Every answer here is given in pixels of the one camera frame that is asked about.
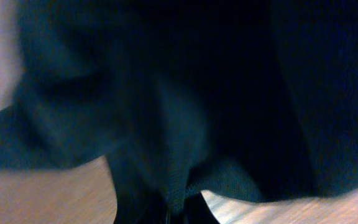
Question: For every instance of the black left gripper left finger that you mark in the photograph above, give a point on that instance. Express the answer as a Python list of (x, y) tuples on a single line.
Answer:
[(154, 211)]

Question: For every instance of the black t-shirt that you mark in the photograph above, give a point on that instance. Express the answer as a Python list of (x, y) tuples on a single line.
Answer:
[(253, 100)]

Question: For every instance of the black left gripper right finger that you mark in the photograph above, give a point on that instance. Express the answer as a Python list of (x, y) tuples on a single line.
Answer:
[(197, 211)]

